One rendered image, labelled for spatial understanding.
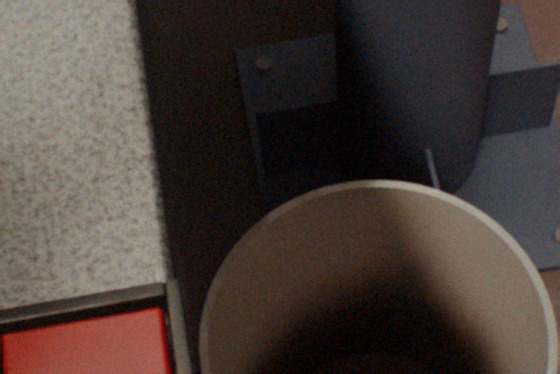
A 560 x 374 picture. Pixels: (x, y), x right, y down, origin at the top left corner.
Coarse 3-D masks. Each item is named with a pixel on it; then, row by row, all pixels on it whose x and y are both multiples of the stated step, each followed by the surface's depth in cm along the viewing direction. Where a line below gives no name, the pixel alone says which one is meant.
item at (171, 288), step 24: (120, 288) 45; (144, 288) 45; (168, 288) 45; (0, 312) 45; (24, 312) 45; (48, 312) 45; (72, 312) 45; (96, 312) 46; (120, 312) 46; (0, 336) 46; (0, 360) 45; (192, 360) 44
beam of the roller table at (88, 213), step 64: (0, 0) 54; (64, 0) 54; (128, 0) 54; (0, 64) 53; (64, 64) 52; (128, 64) 52; (0, 128) 51; (64, 128) 51; (128, 128) 51; (0, 192) 50; (64, 192) 49; (128, 192) 49; (0, 256) 48; (64, 256) 48; (128, 256) 48
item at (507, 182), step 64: (384, 0) 115; (448, 0) 114; (256, 64) 160; (320, 64) 160; (384, 64) 124; (448, 64) 123; (512, 64) 159; (256, 128) 156; (320, 128) 146; (384, 128) 134; (448, 128) 135; (512, 128) 153; (448, 192) 149; (512, 192) 150
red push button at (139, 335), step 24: (144, 312) 45; (24, 336) 45; (48, 336) 45; (72, 336) 45; (96, 336) 45; (120, 336) 45; (144, 336) 45; (24, 360) 45; (48, 360) 44; (72, 360) 44; (96, 360) 44; (120, 360) 44; (144, 360) 44; (168, 360) 44
